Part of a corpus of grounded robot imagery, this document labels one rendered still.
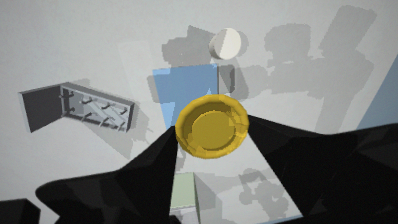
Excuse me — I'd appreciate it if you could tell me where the yellow plate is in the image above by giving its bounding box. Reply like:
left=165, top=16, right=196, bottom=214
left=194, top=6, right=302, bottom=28
left=175, top=94, right=250, bottom=159

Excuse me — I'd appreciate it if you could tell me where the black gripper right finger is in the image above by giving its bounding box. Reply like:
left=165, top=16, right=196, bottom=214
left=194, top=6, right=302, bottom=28
left=248, top=114, right=398, bottom=217

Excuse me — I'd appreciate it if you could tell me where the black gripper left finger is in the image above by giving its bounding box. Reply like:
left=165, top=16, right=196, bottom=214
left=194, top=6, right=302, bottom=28
left=35, top=126, right=178, bottom=224

